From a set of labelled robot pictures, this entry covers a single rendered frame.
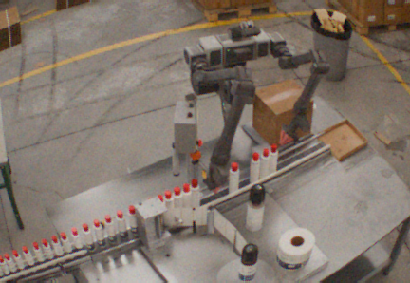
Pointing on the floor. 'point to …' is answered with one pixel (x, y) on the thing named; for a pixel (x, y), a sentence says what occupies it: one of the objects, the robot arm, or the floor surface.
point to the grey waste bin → (337, 53)
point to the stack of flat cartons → (6, 30)
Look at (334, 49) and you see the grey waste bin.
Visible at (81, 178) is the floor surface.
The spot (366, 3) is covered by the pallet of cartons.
